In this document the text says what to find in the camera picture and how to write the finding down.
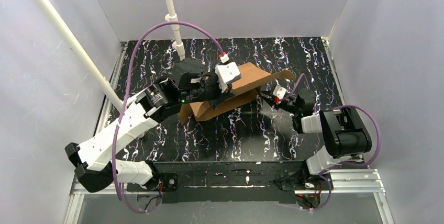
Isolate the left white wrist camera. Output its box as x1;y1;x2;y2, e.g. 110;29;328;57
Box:
214;53;241;93

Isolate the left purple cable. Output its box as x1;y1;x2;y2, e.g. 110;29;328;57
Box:
112;20;226;214

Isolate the purple cable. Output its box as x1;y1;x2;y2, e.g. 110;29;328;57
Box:
112;20;226;214
284;73;382;212

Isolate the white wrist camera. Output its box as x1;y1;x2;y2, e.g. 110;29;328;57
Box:
272;85;287;104
214;53;241;93

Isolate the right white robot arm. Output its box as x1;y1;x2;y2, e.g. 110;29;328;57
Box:
260;85;372;189

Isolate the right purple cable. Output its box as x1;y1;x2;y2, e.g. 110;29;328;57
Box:
284;73;382;212

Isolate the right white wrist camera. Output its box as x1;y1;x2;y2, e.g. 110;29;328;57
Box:
272;85;287;104

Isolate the white pvc pipe frame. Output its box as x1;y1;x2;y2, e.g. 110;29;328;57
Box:
14;0;186;112

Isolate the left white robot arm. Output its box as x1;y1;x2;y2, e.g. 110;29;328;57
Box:
65;56;241;193

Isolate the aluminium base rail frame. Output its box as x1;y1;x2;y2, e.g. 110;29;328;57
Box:
64;40;394;224

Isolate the brown cardboard box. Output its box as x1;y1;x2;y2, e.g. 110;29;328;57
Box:
177;62;296;125

